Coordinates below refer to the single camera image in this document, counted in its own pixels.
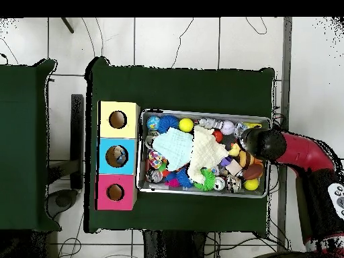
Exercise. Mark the mint green cloth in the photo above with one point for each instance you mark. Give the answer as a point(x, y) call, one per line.
point(173, 148)

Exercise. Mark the pale yellow cloth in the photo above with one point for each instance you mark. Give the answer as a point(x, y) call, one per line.
point(207, 153)

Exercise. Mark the small clear plastic bottle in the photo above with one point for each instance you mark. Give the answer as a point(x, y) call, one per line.
point(241, 129)

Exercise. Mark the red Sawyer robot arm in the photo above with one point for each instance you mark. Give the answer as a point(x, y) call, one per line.
point(306, 156)

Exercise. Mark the clear mesh bin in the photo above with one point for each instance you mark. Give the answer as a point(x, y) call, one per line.
point(161, 190)

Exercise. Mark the wooden box with three holes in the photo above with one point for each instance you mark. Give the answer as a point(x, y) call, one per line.
point(105, 161)

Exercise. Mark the blue spiky ball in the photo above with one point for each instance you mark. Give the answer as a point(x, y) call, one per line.
point(168, 123)

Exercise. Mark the multicoloured toy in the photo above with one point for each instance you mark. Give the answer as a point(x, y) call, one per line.
point(156, 159)

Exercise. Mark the blue globe ball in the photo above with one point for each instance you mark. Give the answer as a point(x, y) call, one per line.
point(153, 122)

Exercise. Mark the silver and black can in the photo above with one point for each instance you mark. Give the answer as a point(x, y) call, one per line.
point(156, 176)

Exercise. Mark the blue fuzzy toy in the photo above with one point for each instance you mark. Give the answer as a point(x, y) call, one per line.
point(184, 178)

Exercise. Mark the pink fuzzy toy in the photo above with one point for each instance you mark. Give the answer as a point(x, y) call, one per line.
point(172, 181)

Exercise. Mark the silver robot toy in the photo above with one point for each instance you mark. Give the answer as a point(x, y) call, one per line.
point(211, 123)

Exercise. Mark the small red ball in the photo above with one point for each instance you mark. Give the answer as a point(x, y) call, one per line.
point(217, 135)

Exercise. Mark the green fuzzy toy with eyes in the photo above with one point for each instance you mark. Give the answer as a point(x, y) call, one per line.
point(207, 181)

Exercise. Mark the purple block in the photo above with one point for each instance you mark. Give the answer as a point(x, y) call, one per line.
point(224, 161)

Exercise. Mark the white baseball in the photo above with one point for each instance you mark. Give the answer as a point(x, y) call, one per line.
point(228, 127)

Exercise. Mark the yellow duck toy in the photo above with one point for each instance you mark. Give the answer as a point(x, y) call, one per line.
point(235, 150)

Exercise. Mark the tan wooden cube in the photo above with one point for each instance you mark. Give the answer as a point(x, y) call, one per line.
point(234, 167)

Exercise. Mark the crushed silver can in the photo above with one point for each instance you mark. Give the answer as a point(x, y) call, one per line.
point(234, 184)

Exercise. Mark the toy hamburger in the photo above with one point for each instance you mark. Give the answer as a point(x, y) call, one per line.
point(246, 159)

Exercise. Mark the brown toy football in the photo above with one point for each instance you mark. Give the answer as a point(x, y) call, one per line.
point(252, 171)

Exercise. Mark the small yellow ball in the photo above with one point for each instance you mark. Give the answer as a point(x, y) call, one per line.
point(251, 184)

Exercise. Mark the dark green side table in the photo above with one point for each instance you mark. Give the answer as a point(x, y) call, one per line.
point(21, 145)

